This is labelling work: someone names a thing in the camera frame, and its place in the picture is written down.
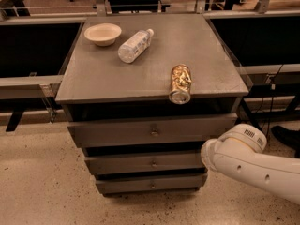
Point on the grey top drawer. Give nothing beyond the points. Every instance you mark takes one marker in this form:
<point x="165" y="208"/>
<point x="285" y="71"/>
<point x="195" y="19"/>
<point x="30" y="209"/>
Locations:
<point x="118" y="132"/>

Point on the grey drawer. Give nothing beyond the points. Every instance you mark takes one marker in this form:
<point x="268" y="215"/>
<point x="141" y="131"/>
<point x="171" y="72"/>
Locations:
<point x="118" y="132"/>
<point x="144" y="162"/>
<point x="151" y="183"/>

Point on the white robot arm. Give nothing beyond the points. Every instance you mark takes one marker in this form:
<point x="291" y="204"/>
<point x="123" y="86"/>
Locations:
<point x="238" y="154"/>

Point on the grey wooden drawer cabinet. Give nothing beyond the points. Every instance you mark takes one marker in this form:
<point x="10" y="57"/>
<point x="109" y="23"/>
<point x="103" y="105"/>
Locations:
<point x="98" y="85"/>

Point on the grey middle drawer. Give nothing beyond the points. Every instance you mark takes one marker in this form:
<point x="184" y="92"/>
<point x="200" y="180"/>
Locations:
<point x="144" y="162"/>

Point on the grey bottom drawer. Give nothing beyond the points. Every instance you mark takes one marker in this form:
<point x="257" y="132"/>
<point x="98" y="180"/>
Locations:
<point x="151" y="183"/>

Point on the golden snack jar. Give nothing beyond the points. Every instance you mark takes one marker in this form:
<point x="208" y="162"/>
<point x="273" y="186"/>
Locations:
<point x="180" y="85"/>

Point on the clear plastic water bottle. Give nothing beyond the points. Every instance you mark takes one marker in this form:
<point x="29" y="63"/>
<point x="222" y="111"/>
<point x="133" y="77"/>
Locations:
<point x="135" y="46"/>

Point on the beige paper bowl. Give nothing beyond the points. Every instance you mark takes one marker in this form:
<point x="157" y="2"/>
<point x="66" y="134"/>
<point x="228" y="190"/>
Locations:
<point x="104" y="34"/>

